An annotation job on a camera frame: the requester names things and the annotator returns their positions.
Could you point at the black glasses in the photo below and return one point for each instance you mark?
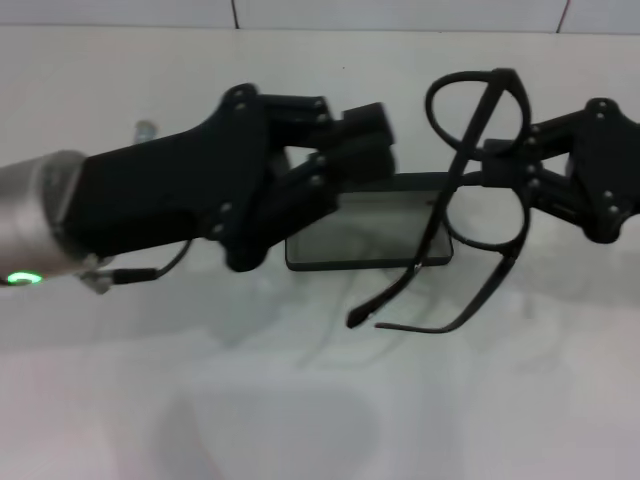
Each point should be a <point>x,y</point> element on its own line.
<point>472,132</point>

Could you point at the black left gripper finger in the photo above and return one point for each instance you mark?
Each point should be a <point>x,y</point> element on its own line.
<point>370,162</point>
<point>365,125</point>

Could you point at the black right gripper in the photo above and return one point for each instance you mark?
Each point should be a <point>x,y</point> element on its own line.
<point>610,165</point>

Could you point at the black glasses case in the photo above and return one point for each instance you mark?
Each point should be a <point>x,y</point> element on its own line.
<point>350,240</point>

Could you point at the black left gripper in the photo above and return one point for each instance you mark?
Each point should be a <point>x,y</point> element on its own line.
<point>165,190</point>

